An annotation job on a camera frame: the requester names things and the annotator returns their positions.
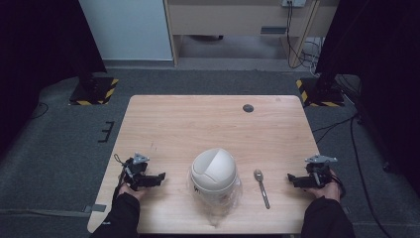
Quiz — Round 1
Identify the grey power socket box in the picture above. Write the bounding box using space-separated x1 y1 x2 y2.
280 0 307 9

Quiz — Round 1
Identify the black floor cable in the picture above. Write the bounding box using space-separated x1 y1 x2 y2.
311 112 394 238

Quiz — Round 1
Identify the grey tape strip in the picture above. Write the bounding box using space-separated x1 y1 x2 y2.
81 203 108 214

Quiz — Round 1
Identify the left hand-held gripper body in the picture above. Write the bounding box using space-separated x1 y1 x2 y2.
122 152 154 192

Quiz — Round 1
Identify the white panel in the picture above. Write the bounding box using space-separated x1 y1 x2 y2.
78 0 174 61

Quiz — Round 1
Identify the light wooden desk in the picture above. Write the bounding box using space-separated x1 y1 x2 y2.
163 0 342 67

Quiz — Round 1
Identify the dark curtain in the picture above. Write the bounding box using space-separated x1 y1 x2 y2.
0 0 108 160
315 0 420 199

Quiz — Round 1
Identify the person's right hand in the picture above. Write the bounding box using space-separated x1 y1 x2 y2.
304 169 343 203

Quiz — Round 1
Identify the black stand with striped base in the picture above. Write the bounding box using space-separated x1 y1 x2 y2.
295 65 346 109
67 49 120 107

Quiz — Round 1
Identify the person's left hand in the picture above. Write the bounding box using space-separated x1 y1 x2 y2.
117 181 147 201

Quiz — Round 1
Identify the metal spoon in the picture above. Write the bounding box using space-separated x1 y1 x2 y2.
253 169 271 210

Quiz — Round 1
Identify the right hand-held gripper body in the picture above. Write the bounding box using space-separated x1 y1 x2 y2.
304 154 339 189

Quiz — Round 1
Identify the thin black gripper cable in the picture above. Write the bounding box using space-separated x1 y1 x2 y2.
113 153 128 199

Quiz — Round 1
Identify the clear plastic bag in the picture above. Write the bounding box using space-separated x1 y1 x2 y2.
185 165 244 228

